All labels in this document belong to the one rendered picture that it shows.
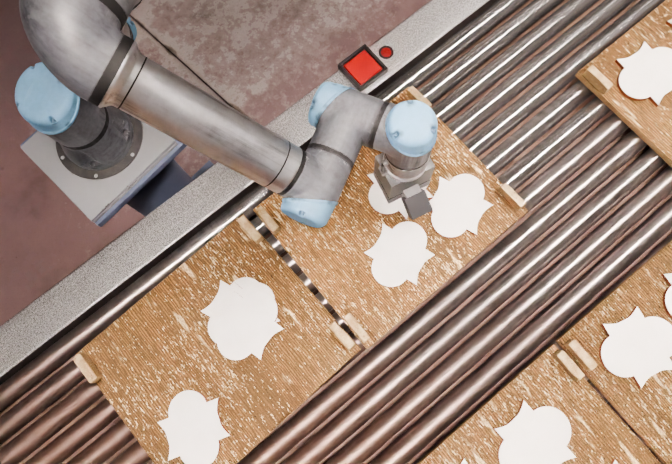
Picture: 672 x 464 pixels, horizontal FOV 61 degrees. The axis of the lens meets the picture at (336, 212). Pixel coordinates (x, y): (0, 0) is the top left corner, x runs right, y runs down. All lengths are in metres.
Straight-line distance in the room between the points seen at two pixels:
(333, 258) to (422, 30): 0.54
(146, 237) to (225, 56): 1.31
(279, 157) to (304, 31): 1.63
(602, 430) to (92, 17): 1.02
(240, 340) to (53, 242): 1.39
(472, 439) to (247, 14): 1.88
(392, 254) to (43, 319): 0.69
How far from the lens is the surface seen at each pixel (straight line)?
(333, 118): 0.86
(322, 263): 1.10
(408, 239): 1.10
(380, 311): 1.09
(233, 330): 1.08
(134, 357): 1.16
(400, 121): 0.83
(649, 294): 1.21
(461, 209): 1.13
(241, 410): 1.11
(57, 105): 1.13
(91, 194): 1.31
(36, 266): 2.37
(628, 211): 1.25
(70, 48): 0.75
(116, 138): 1.27
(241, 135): 0.78
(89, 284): 1.24
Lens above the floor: 2.02
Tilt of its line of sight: 75 degrees down
